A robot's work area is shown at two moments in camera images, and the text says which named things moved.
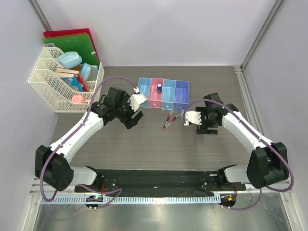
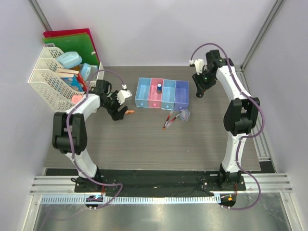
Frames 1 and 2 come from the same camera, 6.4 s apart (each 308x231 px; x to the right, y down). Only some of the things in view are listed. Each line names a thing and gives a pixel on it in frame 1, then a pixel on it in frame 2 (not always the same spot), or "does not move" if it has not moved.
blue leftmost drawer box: x=144 y=84 does not move
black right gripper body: x=207 y=121 → x=204 y=79
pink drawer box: x=155 y=98 does not move
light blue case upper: x=69 y=59 does not move
